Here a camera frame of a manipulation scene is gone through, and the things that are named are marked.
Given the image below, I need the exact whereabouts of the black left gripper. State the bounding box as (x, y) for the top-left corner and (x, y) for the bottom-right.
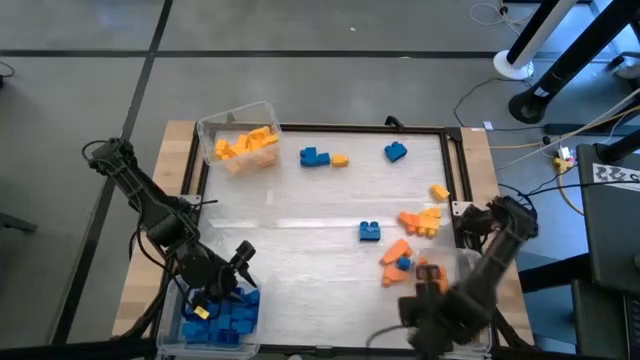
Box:
(192, 240), (259, 301)

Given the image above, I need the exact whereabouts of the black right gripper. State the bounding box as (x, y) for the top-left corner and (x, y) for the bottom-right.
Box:
(398, 263), (466, 359)

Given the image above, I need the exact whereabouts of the clear plastic bin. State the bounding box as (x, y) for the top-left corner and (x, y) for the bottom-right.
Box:
(408, 243), (492, 354)
(156, 273), (264, 360)
(195, 100), (282, 175)

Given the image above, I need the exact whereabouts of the translucent white table sheet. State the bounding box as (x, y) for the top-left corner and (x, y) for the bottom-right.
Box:
(192, 130), (454, 351)

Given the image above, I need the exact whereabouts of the black side table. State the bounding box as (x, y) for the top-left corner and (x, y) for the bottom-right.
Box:
(574, 143), (640, 296)

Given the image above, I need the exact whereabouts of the black round-base stand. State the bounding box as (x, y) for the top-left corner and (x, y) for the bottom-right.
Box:
(508, 0), (640, 125)

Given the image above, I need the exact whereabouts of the white marker sheet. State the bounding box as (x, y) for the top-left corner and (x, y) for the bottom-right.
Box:
(592, 162), (640, 194)

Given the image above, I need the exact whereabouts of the black floor object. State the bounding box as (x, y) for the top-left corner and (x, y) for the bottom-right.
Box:
(0, 212), (39, 234)

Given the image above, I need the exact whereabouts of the white round-base stand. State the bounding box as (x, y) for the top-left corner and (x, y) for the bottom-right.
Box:
(492, 0), (581, 81)

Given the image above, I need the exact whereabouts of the black stand leg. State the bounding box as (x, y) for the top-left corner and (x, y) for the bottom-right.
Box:
(594, 128), (640, 165)

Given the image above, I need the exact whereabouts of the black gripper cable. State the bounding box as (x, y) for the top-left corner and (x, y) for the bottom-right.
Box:
(366, 324), (416, 349)

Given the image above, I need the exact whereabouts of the black aluminium table frame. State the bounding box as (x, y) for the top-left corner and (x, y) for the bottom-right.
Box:
(114, 115), (534, 360)

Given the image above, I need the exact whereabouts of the yellow floor cable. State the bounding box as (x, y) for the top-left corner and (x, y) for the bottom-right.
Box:
(554, 169), (586, 217)

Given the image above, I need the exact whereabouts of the beige cable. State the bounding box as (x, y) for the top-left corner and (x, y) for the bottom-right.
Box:
(494, 87), (640, 174)

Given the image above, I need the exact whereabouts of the white floor cable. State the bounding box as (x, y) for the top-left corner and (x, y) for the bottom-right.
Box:
(468, 2), (506, 27)

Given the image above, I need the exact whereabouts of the looped black floor cable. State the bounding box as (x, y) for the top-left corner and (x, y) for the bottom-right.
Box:
(0, 60), (16, 90)

